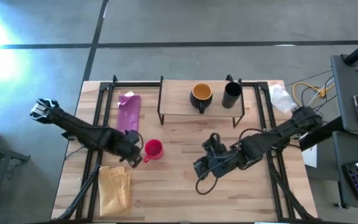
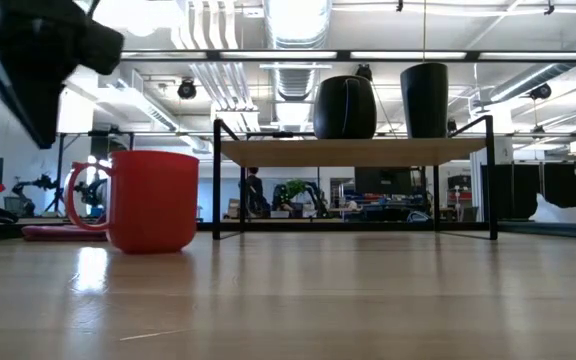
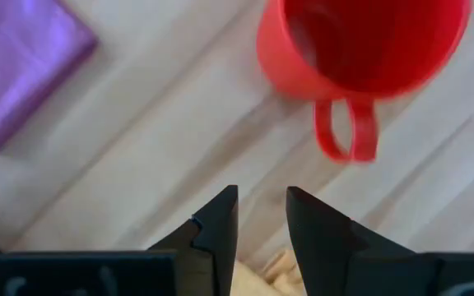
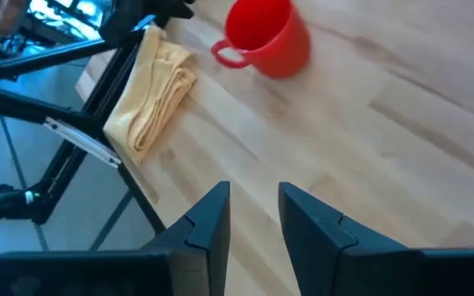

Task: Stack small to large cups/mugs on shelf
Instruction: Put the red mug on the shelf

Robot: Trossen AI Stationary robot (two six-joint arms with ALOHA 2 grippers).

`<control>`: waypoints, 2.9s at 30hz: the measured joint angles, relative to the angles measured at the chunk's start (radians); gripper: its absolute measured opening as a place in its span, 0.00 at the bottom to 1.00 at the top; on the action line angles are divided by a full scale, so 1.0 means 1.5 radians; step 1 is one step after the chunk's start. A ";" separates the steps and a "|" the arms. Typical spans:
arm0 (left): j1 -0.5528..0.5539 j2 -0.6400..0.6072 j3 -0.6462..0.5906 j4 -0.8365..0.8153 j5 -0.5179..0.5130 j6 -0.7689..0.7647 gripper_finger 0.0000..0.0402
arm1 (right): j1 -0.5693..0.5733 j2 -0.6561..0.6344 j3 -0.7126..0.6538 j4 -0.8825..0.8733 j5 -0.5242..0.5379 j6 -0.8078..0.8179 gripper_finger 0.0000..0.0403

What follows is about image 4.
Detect black table frame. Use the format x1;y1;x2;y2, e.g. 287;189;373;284
0;29;167;236

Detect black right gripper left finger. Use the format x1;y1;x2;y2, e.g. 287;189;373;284
142;181;232;296

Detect folded yellow cloth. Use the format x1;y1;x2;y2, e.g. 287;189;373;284
102;25;198;167

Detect black device with green light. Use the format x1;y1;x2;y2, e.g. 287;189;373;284
0;183;43;232

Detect red mug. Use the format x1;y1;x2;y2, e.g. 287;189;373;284
210;0;312;80

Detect white strip on frame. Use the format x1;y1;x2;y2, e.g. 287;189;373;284
42;116;123;169

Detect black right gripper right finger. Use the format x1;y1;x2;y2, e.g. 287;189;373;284
277;182;426;296

